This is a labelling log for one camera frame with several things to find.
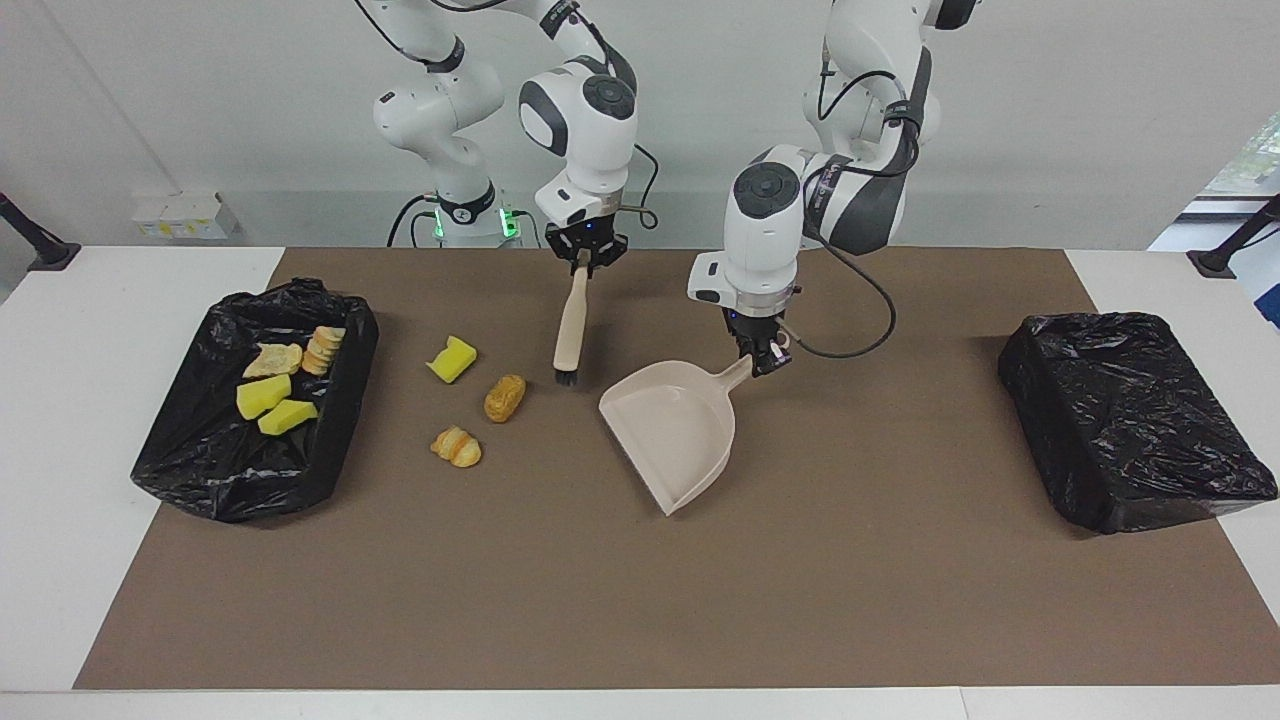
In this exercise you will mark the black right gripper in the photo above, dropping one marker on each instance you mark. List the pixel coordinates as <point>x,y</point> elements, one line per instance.
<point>588,236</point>

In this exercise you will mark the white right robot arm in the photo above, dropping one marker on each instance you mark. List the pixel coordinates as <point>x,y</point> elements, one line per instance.
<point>590,110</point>

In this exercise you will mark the beige plastic dustpan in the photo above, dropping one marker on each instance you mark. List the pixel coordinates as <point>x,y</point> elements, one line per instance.
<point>675,430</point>

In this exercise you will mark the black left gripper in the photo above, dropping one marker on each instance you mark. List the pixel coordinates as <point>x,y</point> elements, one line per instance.
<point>758,328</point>

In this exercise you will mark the blue board edge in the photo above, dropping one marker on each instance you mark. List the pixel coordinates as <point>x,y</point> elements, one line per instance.
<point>1265,285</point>

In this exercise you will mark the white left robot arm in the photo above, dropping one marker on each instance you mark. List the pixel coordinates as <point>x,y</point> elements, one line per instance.
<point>765,220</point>

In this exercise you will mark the yellow sponge piece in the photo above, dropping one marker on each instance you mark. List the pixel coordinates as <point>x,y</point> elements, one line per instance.
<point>452,360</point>
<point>263,397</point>

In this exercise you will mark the beige bread chunk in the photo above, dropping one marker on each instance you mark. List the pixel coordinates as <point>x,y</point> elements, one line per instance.
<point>272,361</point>
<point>323,350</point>

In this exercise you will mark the green and yellow sponge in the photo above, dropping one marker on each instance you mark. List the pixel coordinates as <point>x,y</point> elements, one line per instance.
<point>287,417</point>

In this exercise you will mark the open black bag-lined trash bin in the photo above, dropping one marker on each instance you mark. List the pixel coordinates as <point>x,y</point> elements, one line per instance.
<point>230,470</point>

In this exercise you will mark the beige hand brush black bristles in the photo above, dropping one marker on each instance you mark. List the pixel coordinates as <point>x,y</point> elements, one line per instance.
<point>572,325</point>

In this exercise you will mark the black bag-covered trash bin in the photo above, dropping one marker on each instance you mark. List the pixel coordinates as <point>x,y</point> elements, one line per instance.
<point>1130,420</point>

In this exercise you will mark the small golden croissant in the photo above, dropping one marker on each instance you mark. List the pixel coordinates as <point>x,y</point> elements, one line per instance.
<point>457,447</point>

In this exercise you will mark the brown bread roll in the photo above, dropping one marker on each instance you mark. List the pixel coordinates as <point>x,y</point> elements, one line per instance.
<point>505,398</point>

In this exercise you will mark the white box yellow labels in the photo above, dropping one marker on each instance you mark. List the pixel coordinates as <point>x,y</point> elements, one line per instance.
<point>185,215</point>

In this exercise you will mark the brown table mat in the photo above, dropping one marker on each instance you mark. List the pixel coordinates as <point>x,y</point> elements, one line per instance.
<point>640,620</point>

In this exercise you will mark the window with dark frame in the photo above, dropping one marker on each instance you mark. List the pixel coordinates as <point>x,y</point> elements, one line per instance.
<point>1255,165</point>

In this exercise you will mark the black stand foot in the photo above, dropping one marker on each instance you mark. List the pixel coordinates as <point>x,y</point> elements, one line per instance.
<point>50,255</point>
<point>1215,262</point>

